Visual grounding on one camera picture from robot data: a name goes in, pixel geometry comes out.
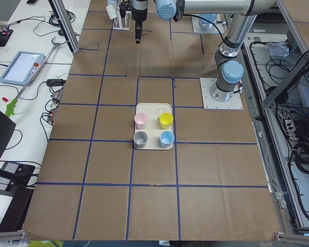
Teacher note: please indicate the yellow ikea cup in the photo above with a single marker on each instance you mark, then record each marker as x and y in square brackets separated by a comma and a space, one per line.
[166, 119]

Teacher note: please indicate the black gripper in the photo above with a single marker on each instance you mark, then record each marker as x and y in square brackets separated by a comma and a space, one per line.
[139, 14]

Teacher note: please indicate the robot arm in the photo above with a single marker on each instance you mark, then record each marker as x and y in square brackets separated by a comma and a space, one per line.
[139, 9]
[230, 71]

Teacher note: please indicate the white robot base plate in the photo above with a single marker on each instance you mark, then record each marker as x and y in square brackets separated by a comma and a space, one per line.
[213, 99]

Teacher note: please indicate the grey ikea cup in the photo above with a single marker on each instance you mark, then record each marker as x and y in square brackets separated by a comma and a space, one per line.
[140, 139]

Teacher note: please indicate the cream plastic tray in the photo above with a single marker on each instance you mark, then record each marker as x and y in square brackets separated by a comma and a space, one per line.
[153, 129]

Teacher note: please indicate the white ikea cup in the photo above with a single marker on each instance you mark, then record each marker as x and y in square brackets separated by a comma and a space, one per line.
[111, 11]

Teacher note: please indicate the green handled reach grabber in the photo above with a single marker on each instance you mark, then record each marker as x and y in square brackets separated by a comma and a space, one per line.
[10, 106]

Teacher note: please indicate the pink ikea cup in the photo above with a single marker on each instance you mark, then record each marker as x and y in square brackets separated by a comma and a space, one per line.
[141, 120]

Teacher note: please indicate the white wire cup rack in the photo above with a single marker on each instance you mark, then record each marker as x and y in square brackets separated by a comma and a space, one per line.
[120, 23]

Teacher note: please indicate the aluminium frame post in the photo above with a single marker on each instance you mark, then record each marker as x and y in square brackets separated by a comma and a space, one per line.
[60, 13]

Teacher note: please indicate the blue teach pendant tablet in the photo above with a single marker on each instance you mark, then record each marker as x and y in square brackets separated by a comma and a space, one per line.
[22, 67]

